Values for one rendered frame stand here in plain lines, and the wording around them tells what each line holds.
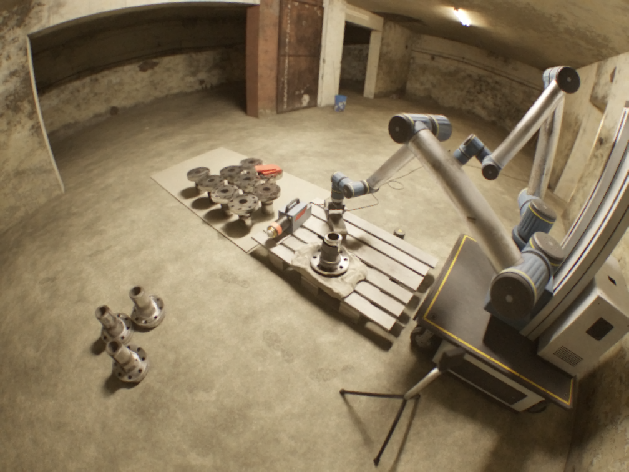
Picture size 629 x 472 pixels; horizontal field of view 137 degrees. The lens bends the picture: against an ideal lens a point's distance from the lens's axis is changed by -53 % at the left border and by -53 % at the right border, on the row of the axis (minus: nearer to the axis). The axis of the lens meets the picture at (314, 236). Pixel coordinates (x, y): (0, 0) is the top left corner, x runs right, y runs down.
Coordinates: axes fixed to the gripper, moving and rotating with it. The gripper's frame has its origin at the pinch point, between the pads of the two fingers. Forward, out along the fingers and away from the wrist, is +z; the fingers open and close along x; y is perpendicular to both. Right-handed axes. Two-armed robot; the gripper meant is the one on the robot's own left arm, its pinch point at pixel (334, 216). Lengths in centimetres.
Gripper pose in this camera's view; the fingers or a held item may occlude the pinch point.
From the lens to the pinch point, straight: 214.4
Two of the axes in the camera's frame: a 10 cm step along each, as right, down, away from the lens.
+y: -1.4, -6.4, 7.5
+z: -0.6, 7.6, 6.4
